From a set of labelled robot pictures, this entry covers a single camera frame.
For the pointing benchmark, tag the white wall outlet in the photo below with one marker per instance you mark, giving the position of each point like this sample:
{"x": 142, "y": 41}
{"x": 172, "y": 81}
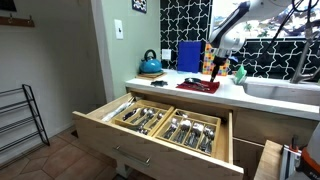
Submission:
{"x": 166, "y": 54}

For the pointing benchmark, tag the blue cutting board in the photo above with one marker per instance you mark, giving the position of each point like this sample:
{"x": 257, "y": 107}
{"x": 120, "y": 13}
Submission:
{"x": 189, "y": 56}

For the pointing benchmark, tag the orange black clamp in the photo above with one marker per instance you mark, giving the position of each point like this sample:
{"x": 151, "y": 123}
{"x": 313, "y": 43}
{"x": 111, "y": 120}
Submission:
{"x": 294, "y": 141}
{"x": 310, "y": 166}

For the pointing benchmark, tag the teal kettle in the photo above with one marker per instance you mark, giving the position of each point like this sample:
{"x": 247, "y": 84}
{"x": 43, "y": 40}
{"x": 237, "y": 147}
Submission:
{"x": 150, "y": 65}

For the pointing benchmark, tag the black metal shoe rack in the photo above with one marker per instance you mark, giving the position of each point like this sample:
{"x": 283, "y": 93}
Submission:
{"x": 33, "y": 110}

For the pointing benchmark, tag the aluminium base frame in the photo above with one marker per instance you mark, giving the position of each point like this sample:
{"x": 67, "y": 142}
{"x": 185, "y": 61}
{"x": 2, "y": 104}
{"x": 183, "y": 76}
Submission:
{"x": 288, "y": 163}

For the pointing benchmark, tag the steel sink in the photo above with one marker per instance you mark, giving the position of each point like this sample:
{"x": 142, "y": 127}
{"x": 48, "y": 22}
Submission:
{"x": 283, "y": 93}

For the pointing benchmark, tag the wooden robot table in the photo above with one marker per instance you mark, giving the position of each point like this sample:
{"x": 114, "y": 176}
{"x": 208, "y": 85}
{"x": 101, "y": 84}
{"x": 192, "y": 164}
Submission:
{"x": 268, "y": 163}

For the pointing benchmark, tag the red cloth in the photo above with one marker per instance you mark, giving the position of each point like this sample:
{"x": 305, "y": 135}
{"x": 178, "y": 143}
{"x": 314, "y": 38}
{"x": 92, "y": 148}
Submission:
{"x": 186, "y": 89}

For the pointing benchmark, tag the dark wall frame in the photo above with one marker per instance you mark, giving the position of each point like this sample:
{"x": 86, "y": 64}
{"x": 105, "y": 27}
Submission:
{"x": 6, "y": 5}

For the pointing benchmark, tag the wooden trivet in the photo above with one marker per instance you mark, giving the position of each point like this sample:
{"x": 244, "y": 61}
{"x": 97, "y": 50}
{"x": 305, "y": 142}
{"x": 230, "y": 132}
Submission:
{"x": 146, "y": 76}

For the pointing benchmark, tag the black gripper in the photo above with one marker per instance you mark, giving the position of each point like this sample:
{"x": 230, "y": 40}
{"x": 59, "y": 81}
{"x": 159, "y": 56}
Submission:
{"x": 220, "y": 60}

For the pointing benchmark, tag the wooden drawer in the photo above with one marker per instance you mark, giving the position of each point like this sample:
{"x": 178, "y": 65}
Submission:
{"x": 166, "y": 160}

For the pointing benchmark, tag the wooden coat hook rail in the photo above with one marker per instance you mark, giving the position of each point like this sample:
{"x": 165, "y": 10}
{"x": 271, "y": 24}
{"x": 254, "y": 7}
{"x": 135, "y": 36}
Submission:
{"x": 16, "y": 21}

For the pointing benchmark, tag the wooden base cabinet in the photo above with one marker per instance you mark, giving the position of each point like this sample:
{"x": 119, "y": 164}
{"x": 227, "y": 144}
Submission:
{"x": 266, "y": 126}

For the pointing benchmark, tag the wooden fork organizer tray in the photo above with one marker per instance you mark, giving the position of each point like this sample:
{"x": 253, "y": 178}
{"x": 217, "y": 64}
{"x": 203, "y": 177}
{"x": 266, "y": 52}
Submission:
{"x": 218, "y": 133}

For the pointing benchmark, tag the steel table knife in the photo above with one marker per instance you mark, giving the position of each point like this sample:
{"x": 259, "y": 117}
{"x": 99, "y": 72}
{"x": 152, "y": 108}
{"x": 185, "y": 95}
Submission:
{"x": 196, "y": 86}
{"x": 200, "y": 88}

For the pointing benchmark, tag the framed patterned picture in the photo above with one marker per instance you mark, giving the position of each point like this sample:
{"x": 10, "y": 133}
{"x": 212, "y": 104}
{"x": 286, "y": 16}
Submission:
{"x": 139, "y": 5}

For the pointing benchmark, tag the green sponge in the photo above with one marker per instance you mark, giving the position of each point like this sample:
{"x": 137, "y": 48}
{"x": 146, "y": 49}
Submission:
{"x": 240, "y": 75}

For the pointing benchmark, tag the steel faucet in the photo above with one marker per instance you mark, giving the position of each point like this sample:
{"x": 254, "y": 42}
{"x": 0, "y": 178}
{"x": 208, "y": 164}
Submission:
{"x": 301, "y": 63}

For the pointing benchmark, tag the wooden spoon organizer tray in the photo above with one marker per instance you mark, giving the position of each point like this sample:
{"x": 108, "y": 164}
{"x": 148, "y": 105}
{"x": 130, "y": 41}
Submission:
{"x": 165, "y": 113}

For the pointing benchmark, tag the clear plastic packaging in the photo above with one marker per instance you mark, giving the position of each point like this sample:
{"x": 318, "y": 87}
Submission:
{"x": 116, "y": 111}

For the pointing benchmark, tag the black spoon rest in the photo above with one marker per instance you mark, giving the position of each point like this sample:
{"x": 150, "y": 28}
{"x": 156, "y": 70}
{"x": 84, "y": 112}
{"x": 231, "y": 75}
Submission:
{"x": 192, "y": 80}

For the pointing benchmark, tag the black flat trivet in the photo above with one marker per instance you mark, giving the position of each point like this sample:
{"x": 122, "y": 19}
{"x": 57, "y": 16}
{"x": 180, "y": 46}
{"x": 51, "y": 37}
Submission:
{"x": 159, "y": 83}

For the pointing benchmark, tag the white light switch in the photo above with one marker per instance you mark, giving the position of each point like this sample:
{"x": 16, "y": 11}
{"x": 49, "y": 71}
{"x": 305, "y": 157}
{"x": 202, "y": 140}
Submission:
{"x": 118, "y": 29}

